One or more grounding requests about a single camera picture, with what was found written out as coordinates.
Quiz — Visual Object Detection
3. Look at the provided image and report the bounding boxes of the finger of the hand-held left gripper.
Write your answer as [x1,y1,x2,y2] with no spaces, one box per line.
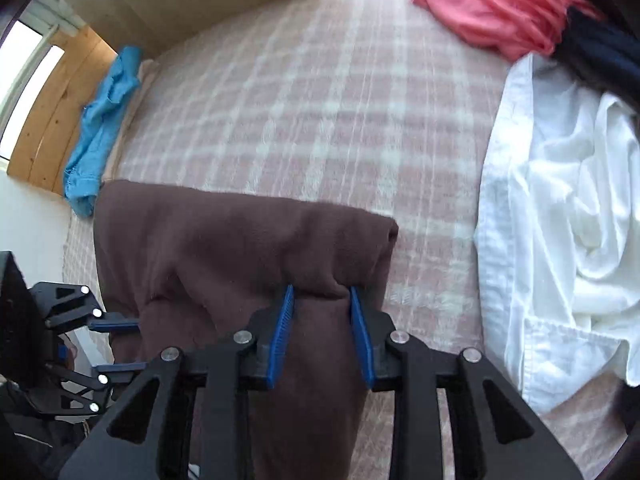
[47,360,148,416]
[31,282,141,333]

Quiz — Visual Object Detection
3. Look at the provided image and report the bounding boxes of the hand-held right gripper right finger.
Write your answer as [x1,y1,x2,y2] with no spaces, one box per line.
[348,286,583,480]

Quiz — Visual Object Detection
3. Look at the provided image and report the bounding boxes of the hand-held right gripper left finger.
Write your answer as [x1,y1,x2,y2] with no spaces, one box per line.
[59,284,296,480]

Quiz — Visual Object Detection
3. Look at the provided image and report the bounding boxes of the brown fleece garment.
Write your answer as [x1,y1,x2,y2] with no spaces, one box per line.
[93,180,399,480]

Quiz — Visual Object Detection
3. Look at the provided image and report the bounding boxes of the black zipped jacket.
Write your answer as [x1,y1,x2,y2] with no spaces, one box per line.
[0,380,101,480]

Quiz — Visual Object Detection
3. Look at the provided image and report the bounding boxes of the blue folded garment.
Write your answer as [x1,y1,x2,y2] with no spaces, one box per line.
[63,46,143,218]

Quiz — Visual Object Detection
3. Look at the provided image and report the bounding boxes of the pine plank board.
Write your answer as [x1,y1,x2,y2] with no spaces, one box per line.
[7,25,118,196]

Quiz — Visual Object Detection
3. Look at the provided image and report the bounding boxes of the pink checked blanket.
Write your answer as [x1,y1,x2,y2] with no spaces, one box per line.
[62,0,631,480]

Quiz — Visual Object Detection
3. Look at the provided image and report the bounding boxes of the white shirt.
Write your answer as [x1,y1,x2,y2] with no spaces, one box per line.
[474,54,640,413]

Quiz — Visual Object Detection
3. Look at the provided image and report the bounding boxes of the pink garment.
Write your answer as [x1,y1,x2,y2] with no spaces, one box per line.
[411,0,601,63]

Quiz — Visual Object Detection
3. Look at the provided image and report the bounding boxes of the navy garment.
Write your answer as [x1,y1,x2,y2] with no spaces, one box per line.
[552,6,640,116]

